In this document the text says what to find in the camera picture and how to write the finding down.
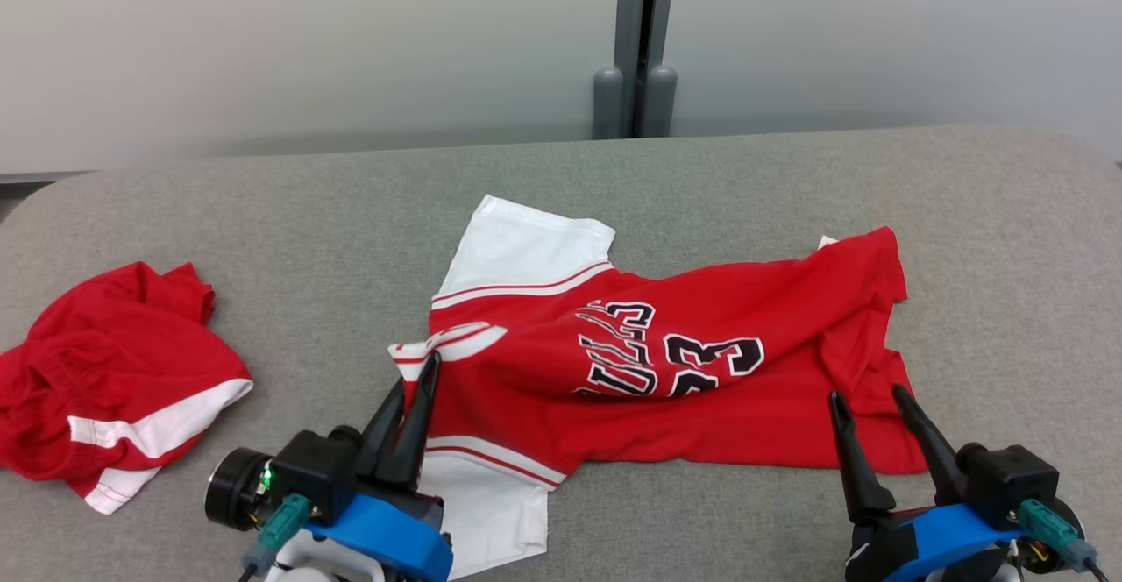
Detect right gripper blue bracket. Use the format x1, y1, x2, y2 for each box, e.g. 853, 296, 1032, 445
828, 384, 1044, 582

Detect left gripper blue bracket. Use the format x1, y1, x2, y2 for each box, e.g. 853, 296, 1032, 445
205, 351, 454, 582

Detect red Bulls jersey white sleeves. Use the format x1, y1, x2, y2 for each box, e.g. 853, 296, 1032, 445
388, 195, 928, 579

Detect red shorts with white stripes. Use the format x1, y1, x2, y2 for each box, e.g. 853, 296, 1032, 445
0, 262, 254, 515

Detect grey double partition post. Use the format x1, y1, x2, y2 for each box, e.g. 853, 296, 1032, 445
593, 0, 678, 140

